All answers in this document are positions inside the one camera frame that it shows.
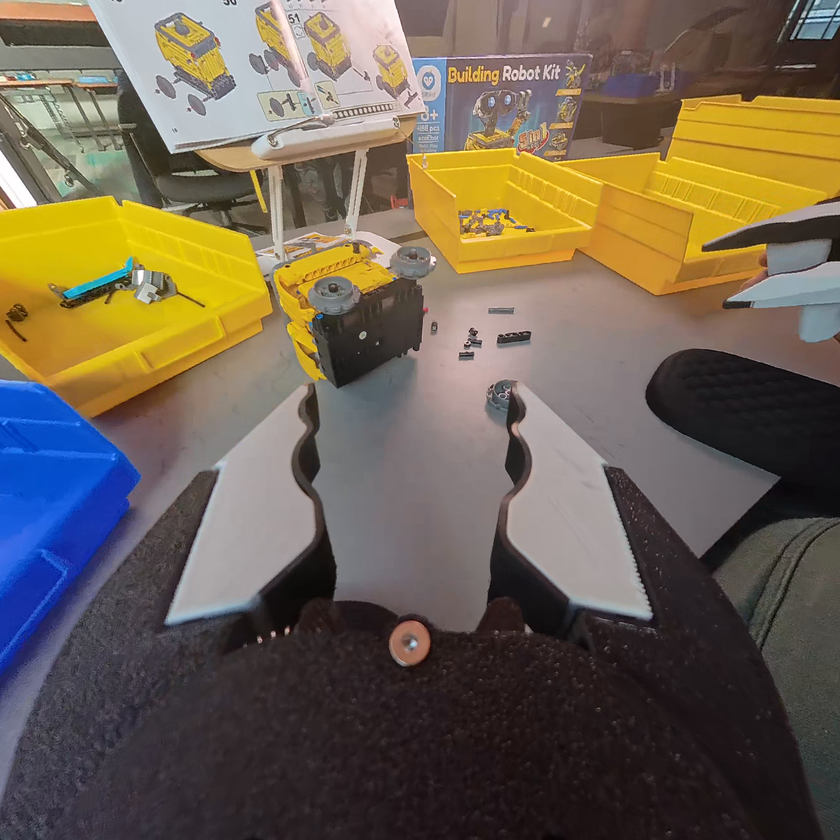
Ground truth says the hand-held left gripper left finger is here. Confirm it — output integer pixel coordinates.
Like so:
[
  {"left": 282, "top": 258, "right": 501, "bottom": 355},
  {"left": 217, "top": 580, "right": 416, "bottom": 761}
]
[{"left": 164, "top": 382, "right": 337, "bottom": 654}]

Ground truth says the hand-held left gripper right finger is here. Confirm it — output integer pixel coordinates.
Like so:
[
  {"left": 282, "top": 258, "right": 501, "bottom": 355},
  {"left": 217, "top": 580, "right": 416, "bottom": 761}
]
[{"left": 486, "top": 381, "right": 655, "bottom": 647}]

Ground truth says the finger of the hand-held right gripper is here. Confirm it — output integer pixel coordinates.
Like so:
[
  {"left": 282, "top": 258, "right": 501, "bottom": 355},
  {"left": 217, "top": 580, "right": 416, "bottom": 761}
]
[
  {"left": 701, "top": 199, "right": 840, "bottom": 255},
  {"left": 722, "top": 262, "right": 840, "bottom": 311}
]

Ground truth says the blue storage bin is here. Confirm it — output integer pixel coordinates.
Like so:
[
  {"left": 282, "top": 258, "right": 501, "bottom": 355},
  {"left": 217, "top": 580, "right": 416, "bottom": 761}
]
[{"left": 0, "top": 379, "right": 141, "bottom": 678}]

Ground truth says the yellow lego vehicle model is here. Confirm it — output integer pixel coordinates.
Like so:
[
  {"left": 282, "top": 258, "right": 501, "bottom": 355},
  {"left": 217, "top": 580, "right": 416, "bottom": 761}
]
[{"left": 272, "top": 243, "right": 437, "bottom": 389}]

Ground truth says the heap of mixed lego parts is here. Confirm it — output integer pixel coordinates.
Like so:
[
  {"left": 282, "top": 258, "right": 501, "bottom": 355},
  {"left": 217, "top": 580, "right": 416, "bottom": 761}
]
[{"left": 457, "top": 208, "right": 536, "bottom": 238}]

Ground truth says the yellow storage bin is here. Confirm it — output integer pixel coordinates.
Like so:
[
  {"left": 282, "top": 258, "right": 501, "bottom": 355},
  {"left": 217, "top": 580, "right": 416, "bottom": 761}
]
[
  {"left": 406, "top": 147, "right": 605, "bottom": 275},
  {"left": 0, "top": 196, "right": 274, "bottom": 419},
  {"left": 563, "top": 94, "right": 840, "bottom": 297}
]

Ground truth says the lego sticker sheet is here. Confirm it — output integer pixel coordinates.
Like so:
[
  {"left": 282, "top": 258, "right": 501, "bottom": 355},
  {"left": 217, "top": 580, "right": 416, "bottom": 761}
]
[{"left": 255, "top": 231, "right": 332, "bottom": 261}]

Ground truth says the long black lego beam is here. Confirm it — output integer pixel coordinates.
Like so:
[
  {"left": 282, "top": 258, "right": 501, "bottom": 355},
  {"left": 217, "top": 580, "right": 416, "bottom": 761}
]
[{"left": 49, "top": 282, "right": 127, "bottom": 310}]

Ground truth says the blue lego set box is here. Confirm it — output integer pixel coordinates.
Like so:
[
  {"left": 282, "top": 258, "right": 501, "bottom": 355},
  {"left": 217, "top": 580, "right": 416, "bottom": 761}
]
[{"left": 411, "top": 53, "right": 594, "bottom": 162}]

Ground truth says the lego instruction booklet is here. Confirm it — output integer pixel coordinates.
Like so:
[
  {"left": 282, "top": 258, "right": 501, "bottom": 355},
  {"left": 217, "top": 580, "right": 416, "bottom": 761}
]
[{"left": 88, "top": 0, "right": 428, "bottom": 154}]

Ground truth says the black armrest pad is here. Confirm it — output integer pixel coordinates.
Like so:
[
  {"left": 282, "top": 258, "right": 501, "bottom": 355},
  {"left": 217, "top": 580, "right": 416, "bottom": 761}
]
[{"left": 646, "top": 348, "right": 840, "bottom": 488}]

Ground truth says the person's green sweatshirt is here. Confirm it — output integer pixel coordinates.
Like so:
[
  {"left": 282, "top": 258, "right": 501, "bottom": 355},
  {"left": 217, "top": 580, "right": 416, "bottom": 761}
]
[{"left": 712, "top": 517, "right": 840, "bottom": 840}]

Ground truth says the cyan strip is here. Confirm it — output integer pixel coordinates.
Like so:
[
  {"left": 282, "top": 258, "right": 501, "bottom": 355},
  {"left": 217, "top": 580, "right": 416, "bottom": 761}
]
[{"left": 62, "top": 256, "right": 136, "bottom": 300}]

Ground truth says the black office chair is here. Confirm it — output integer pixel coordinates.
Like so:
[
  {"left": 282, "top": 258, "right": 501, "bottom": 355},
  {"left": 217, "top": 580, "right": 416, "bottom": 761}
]
[{"left": 117, "top": 69, "right": 265, "bottom": 219}]

